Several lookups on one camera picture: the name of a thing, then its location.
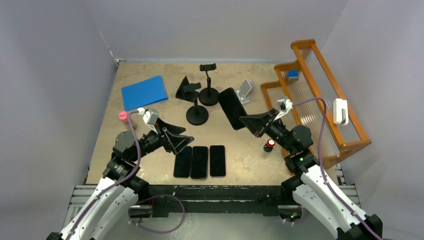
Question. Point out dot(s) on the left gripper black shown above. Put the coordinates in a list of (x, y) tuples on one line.
[(177, 141)]

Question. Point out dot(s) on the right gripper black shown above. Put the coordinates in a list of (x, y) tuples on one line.
[(257, 123)]

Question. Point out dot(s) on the silver phone stand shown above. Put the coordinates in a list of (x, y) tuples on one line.
[(244, 90)]

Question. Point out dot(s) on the black phone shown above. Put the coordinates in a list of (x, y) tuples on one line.
[(232, 108), (199, 162), (183, 162)]

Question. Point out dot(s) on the black folding phone stand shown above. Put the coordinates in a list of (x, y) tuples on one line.
[(188, 91)]

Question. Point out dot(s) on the black round-base pole stand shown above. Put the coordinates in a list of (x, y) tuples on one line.
[(209, 95)]

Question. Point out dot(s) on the purple-cased phone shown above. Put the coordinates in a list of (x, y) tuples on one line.
[(217, 160)]

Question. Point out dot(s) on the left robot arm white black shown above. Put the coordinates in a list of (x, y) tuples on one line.
[(120, 188)]

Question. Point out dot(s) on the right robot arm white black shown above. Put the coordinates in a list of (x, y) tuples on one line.
[(311, 186)]

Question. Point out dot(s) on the orange wooden rack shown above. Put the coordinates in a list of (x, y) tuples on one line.
[(315, 92)]

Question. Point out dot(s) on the pink cup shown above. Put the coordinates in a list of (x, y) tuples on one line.
[(123, 116)]

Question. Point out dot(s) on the blue small block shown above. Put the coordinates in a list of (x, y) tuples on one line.
[(293, 75)]

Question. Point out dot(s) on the white clip on rack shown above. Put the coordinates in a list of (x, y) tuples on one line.
[(340, 112)]

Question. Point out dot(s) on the black base frame rail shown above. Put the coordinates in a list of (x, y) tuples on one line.
[(267, 200)]

